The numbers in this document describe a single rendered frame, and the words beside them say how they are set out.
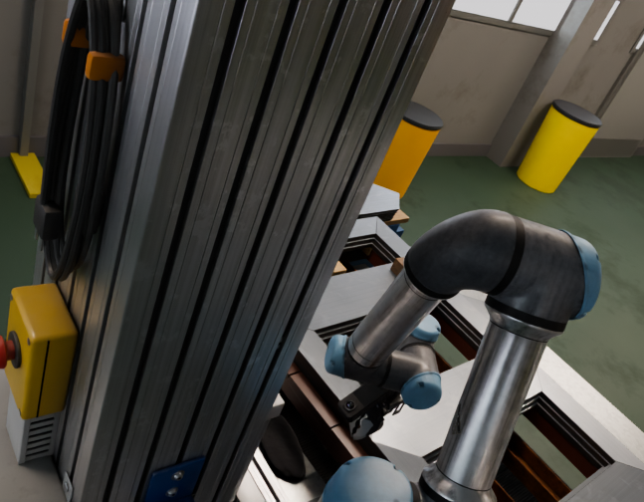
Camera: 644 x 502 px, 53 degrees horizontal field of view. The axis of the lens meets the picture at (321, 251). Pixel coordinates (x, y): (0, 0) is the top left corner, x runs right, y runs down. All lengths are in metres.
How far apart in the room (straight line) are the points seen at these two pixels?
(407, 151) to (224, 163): 3.89
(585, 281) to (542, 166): 5.04
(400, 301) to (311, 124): 0.46
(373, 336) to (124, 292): 0.55
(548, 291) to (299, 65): 0.51
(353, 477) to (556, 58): 5.16
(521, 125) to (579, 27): 0.91
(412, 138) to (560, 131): 1.82
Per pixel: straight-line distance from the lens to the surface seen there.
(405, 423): 1.68
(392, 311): 1.01
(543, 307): 0.92
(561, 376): 2.40
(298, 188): 0.62
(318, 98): 0.57
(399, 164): 4.47
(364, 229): 2.33
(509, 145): 6.07
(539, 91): 5.94
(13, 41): 3.56
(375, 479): 0.99
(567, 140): 5.87
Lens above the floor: 1.99
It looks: 32 degrees down
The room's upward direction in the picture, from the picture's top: 23 degrees clockwise
